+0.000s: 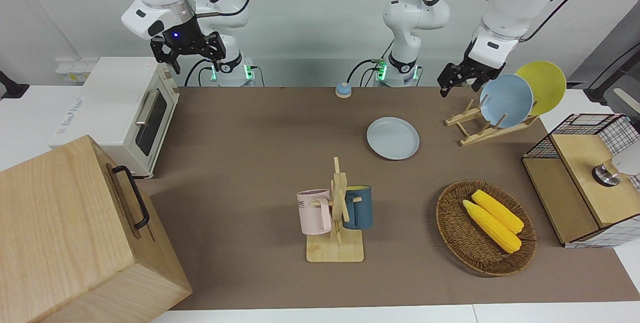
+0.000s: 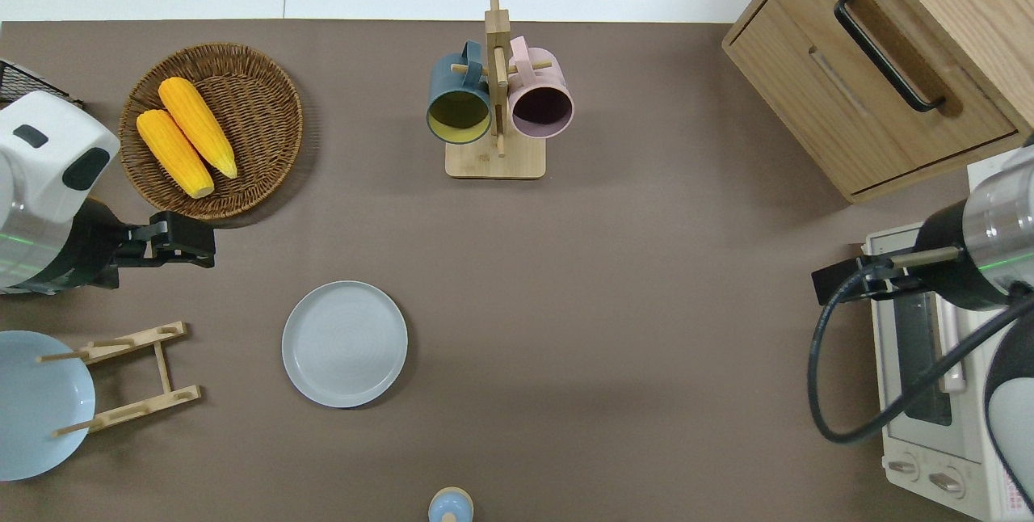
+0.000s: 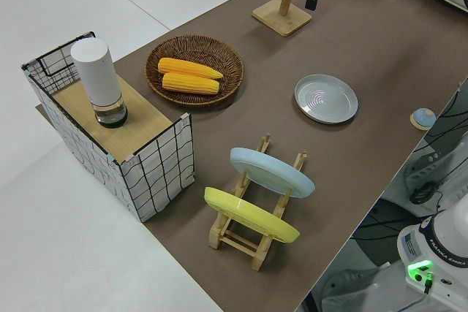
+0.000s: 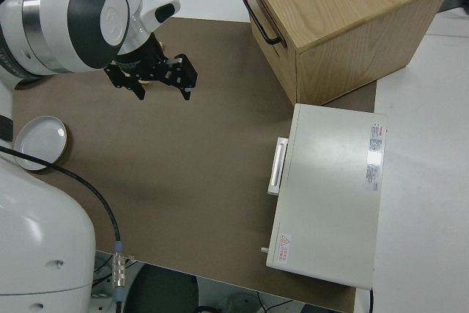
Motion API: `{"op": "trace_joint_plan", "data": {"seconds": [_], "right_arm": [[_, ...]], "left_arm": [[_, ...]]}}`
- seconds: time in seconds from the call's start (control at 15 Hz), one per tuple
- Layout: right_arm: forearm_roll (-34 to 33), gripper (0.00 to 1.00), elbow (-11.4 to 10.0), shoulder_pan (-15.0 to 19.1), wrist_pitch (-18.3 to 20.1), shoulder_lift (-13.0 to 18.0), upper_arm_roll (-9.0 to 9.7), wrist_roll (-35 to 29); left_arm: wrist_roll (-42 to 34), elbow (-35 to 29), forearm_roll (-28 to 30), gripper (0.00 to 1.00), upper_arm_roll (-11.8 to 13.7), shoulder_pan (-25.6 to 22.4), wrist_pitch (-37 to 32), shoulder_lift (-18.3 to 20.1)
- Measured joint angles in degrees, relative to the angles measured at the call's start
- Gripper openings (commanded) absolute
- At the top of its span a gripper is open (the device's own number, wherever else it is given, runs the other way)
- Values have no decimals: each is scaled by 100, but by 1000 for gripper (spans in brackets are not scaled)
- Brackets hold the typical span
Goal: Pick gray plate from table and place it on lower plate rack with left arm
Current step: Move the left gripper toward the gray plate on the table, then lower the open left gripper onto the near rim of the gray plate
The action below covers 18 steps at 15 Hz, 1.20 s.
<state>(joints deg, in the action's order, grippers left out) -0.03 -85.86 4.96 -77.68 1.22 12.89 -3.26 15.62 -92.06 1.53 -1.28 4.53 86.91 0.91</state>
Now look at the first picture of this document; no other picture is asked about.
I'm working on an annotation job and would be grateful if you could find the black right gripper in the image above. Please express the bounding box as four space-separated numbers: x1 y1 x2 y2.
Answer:
150 13 226 75

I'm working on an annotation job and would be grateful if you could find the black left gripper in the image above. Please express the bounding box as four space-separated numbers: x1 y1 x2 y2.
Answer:
437 53 494 98

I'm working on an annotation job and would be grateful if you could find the gray plate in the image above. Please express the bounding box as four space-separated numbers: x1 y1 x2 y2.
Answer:
366 116 421 161

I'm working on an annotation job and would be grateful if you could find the light blue plate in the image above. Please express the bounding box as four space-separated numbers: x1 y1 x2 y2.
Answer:
479 73 534 129

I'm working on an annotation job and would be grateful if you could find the wooden plate rack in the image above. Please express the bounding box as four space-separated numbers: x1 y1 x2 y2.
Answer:
445 99 540 147

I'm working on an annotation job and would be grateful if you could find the yellow plate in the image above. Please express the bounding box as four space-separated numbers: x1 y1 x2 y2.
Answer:
515 60 567 116

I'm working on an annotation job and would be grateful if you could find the white toaster oven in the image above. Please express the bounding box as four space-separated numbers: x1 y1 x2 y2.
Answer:
48 56 180 179

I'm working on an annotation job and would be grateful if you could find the brown table mat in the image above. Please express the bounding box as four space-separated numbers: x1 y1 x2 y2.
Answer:
135 85 640 310

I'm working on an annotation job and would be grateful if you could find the yellow corn cob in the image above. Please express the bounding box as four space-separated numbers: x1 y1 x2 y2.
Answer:
462 199 522 254
471 189 525 234

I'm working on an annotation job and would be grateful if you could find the brown wicker basket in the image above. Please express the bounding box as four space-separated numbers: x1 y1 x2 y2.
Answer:
436 179 537 277

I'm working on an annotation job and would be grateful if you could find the dark blue mug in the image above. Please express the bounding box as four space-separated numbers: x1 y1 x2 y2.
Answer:
342 185 374 230

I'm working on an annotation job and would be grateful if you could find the white object with metal base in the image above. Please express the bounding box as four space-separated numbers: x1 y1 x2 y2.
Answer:
592 140 640 187

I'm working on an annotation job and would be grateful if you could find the black clamp stand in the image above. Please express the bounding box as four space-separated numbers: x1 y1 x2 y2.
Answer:
0 70 30 99

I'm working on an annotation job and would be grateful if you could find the pink mug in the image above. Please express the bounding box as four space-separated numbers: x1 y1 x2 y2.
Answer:
296 189 334 236

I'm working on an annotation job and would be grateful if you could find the wooden mug tree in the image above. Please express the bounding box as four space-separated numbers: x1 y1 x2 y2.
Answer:
306 156 365 263

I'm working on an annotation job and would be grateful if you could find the large wooden box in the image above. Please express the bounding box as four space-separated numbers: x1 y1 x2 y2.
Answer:
0 134 193 323

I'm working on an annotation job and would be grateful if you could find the black right base cable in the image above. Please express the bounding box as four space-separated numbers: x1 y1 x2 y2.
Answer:
184 58 266 87

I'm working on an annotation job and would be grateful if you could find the black base cable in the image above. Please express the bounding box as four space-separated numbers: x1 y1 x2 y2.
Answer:
346 38 423 88
184 58 266 87

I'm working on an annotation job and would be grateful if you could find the black left base cable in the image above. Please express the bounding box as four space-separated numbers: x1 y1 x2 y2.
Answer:
346 38 423 88

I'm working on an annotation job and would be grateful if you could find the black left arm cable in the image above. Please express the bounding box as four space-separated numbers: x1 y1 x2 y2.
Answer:
430 0 582 44

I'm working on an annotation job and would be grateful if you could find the wood and wire shelf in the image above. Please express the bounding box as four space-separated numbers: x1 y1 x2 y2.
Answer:
521 113 640 249

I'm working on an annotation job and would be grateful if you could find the black box handle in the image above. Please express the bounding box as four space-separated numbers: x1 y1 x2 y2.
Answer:
111 165 150 230

